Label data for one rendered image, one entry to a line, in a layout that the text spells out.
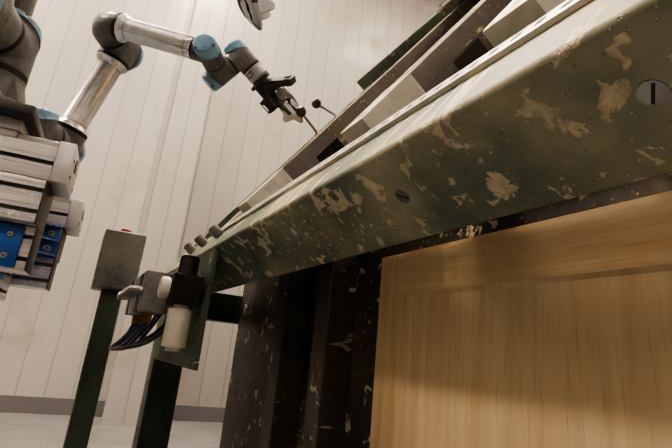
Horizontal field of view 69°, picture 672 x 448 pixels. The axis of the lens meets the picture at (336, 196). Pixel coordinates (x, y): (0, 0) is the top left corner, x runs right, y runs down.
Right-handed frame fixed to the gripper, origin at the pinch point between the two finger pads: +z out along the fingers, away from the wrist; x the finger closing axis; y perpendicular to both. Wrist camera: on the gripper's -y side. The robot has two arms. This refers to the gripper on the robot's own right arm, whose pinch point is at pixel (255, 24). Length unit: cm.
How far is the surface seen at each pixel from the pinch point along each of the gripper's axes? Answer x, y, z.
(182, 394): 377, 0, 125
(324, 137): 9.5, 12.4, 26.5
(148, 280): 22, -35, 46
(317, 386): -4, -14, 77
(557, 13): -73, -11, 43
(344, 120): 9.8, 19.8, 23.1
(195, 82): 350, 89, -145
